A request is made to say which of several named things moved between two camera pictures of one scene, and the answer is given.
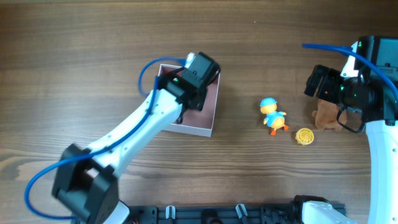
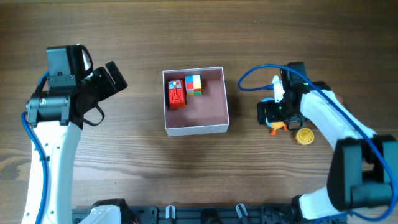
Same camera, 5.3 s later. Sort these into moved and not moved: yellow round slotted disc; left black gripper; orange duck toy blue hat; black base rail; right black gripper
Moved: right black gripper; left black gripper
Not moved: orange duck toy blue hat; yellow round slotted disc; black base rail
